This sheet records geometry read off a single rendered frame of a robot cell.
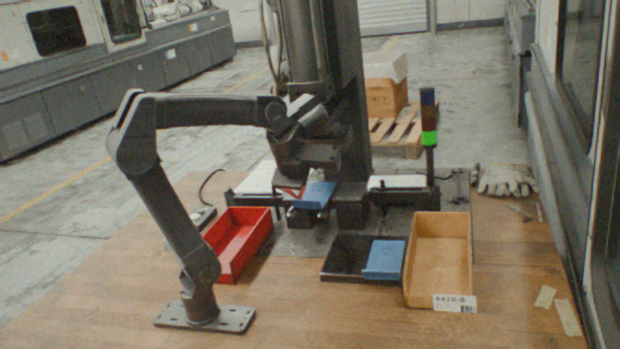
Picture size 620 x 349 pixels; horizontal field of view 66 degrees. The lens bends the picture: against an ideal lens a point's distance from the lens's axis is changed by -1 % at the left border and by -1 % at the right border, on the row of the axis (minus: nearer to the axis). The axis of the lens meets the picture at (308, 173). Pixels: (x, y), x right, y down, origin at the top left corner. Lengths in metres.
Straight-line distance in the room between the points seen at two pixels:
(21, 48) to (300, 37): 5.42
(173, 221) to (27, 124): 5.40
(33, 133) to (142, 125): 5.49
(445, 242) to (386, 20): 9.43
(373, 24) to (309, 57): 9.43
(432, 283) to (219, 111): 0.53
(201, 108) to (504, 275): 0.66
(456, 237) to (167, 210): 0.64
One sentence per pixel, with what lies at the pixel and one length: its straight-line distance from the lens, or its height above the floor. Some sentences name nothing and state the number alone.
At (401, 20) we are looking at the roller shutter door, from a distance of 10.38.
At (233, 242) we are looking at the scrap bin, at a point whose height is 0.91.
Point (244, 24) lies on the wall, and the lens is 11.54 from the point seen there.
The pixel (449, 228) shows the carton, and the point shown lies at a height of 0.93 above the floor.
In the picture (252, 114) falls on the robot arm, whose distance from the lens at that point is 0.86.
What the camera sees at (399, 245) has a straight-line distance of 1.09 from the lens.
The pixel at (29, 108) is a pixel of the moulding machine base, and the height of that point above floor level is 0.50.
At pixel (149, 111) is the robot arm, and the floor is 1.34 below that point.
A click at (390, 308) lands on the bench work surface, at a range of 0.95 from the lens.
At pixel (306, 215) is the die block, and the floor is 0.94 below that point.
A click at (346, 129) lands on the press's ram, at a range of 1.16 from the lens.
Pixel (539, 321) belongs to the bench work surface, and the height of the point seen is 0.90.
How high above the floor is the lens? 1.51
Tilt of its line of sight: 23 degrees down
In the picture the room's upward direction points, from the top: 8 degrees counter-clockwise
